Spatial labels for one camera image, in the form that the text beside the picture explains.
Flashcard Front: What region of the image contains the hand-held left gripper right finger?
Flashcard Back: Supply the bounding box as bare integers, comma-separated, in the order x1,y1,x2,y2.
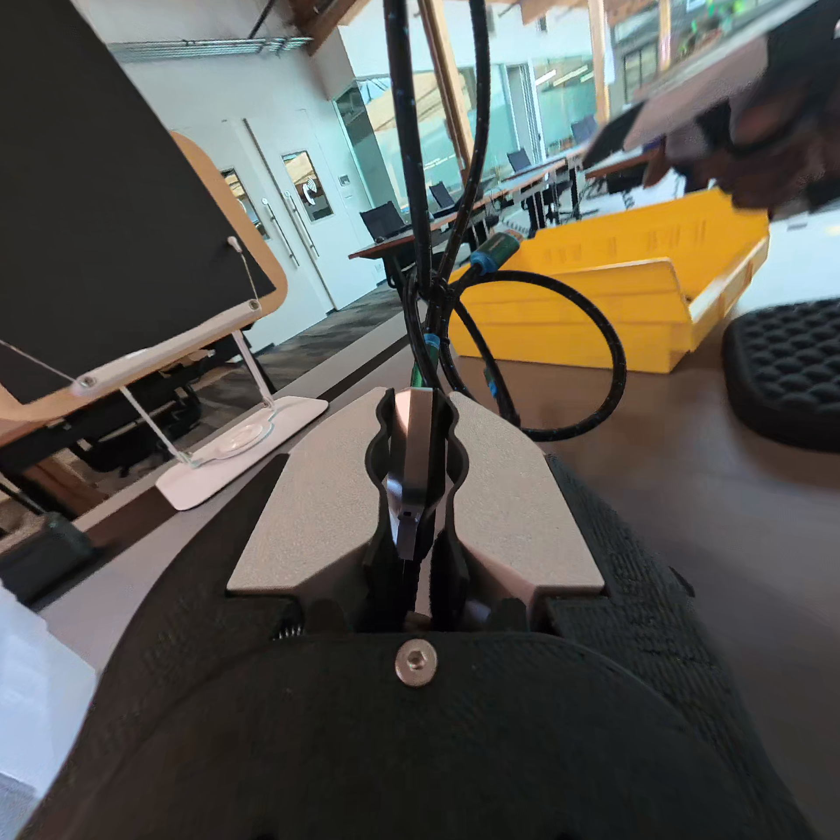
432,392,605,619

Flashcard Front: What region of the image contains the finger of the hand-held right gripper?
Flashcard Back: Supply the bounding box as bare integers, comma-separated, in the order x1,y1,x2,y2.
623,29,777,155

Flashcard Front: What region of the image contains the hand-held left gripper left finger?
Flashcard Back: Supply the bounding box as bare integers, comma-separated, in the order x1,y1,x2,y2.
226,387,403,619

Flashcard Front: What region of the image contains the silver cable splitter hub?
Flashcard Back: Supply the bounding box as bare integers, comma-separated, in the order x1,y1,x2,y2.
386,387,455,562

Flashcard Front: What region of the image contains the yellow plastic bin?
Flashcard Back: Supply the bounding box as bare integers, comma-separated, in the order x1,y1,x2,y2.
446,189,770,375

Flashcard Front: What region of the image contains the grey desk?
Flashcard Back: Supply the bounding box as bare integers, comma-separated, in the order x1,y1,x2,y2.
0,217,840,840

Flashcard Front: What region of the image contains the wooden top office desk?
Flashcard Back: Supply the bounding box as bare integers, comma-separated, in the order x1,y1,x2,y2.
348,197,503,309

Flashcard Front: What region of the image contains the blackboard on white stand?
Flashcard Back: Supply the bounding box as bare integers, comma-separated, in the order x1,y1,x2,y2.
0,130,329,511

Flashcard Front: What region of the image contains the dark grey rectangular case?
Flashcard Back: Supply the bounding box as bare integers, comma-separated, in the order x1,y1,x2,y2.
0,512,99,606

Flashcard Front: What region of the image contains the black foam pad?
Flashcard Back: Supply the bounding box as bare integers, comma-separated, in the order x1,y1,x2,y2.
722,298,840,454

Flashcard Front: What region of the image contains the black flat board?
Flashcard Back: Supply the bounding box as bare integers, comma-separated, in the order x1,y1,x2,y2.
0,0,277,406

